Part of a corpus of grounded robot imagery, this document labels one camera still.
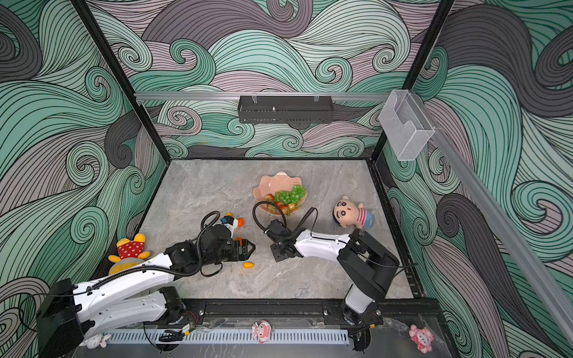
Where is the clear plastic wall box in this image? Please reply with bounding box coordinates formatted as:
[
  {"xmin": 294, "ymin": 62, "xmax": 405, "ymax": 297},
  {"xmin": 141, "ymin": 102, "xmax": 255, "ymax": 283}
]
[{"xmin": 378, "ymin": 89, "xmax": 435, "ymax": 162}]

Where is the yellow red plush toy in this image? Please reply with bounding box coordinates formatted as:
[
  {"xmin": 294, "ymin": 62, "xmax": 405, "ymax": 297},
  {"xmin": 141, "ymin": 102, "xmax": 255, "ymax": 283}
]
[{"xmin": 108, "ymin": 234, "xmax": 151, "ymax": 275}]

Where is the black corner frame post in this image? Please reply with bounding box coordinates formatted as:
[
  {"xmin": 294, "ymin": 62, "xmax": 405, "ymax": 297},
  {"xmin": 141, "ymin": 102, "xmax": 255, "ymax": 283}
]
[
  {"xmin": 71, "ymin": 0, "xmax": 171, "ymax": 165},
  {"xmin": 371, "ymin": 1, "xmax": 454, "ymax": 163}
]

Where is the black corner frame post right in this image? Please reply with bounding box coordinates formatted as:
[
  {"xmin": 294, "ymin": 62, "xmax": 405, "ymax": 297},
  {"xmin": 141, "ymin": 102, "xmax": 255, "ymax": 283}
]
[{"xmin": 371, "ymin": 1, "xmax": 454, "ymax": 163}]

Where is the white cable duct strip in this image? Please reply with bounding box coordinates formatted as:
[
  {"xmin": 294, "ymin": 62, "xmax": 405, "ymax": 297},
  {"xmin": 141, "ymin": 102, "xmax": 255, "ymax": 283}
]
[{"xmin": 107, "ymin": 328, "xmax": 350, "ymax": 345}]

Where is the pink plush toy right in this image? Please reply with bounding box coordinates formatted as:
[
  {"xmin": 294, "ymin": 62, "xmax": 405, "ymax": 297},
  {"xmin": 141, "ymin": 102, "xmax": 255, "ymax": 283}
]
[{"xmin": 409, "ymin": 325, "xmax": 435, "ymax": 354}]

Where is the pink scalloped fruit bowl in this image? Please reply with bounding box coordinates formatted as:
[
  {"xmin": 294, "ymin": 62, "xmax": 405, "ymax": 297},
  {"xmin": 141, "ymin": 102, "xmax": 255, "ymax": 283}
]
[{"xmin": 253, "ymin": 172, "xmax": 308, "ymax": 214}]

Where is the aluminium rail right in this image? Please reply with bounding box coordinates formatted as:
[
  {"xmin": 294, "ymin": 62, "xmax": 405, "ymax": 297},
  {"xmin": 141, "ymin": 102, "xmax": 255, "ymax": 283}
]
[{"xmin": 406, "ymin": 90, "xmax": 572, "ymax": 343}]

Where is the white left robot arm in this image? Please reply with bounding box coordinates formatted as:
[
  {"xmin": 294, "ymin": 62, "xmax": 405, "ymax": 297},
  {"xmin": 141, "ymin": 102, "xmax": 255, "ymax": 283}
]
[{"xmin": 36, "ymin": 224, "xmax": 256, "ymax": 357}]

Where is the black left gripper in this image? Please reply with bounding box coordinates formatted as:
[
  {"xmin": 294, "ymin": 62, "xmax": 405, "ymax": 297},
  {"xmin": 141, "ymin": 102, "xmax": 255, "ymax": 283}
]
[{"xmin": 202, "ymin": 239, "xmax": 257, "ymax": 268}]

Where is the green grape bunch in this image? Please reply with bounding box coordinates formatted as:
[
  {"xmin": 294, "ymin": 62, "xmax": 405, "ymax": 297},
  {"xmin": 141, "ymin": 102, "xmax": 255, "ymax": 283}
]
[{"xmin": 274, "ymin": 185, "xmax": 307, "ymax": 206}]

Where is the aluminium rail back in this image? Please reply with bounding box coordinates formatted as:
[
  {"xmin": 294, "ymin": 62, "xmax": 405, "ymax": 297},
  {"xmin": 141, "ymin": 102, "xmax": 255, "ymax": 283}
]
[{"xmin": 134, "ymin": 91, "xmax": 389, "ymax": 102}]

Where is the black wall shelf tray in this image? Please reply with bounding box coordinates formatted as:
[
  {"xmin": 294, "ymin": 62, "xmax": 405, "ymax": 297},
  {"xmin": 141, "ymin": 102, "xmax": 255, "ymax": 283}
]
[{"xmin": 237, "ymin": 96, "xmax": 334, "ymax": 128}]

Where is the aluminium rail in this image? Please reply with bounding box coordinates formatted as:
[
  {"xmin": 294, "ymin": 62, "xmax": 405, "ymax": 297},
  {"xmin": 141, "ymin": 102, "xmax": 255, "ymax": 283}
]
[
  {"xmin": 134, "ymin": 91, "xmax": 389, "ymax": 102},
  {"xmin": 406, "ymin": 90, "xmax": 572, "ymax": 343}
]

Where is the pink pig figurine centre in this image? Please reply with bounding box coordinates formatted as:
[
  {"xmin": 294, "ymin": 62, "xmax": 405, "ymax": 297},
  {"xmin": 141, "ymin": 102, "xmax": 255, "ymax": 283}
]
[{"xmin": 252, "ymin": 320, "xmax": 272, "ymax": 343}]

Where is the strawberry pair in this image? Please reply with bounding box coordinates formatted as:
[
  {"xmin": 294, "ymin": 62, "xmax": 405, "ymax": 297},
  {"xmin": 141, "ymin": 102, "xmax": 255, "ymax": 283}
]
[{"xmin": 276, "ymin": 202, "xmax": 290, "ymax": 215}]

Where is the boy plush doll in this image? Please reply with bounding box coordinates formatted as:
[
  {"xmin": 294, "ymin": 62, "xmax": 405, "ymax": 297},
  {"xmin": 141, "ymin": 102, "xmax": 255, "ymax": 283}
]
[{"xmin": 333, "ymin": 196, "xmax": 375, "ymax": 230}]

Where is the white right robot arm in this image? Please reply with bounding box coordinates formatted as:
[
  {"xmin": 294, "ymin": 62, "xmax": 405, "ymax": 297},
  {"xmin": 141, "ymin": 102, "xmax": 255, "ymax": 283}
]
[{"xmin": 264, "ymin": 220, "xmax": 400, "ymax": 325}]

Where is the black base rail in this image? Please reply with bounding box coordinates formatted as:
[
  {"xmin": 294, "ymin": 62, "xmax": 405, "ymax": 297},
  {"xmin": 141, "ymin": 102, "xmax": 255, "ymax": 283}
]
[{"xmin": 182, "ymin": 298, "xmax": 442, "ymax": 325}]

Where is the black corner frame post left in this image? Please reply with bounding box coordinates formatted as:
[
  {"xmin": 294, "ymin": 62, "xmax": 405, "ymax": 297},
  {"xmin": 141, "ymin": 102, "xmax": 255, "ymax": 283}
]
[{"xmin": 71, "ymin": 0, "xmax": 171, "ymax": 165}]

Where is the white bunny toy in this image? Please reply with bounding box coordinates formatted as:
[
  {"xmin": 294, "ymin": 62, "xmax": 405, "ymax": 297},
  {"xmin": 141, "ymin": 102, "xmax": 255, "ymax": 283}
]
[{"xmin": 81, "ymin": 334, "xmax": 112, "ymax": 349}]

